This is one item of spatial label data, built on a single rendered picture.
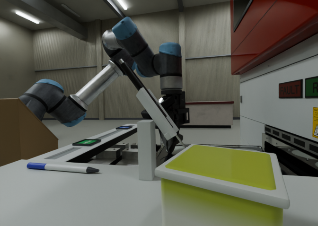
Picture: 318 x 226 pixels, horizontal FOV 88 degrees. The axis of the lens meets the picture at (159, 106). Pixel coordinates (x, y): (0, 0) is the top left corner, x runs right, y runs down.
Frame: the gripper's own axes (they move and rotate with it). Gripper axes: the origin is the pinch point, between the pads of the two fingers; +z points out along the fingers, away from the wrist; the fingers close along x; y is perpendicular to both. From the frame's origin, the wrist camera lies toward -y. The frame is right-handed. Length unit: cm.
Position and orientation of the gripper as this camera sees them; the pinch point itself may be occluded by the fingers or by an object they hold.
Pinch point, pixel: (168, 150)
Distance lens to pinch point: 57.4
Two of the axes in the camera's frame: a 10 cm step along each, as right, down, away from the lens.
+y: 7.5, -0.4, 6.6
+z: 0.3, 10.0, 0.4
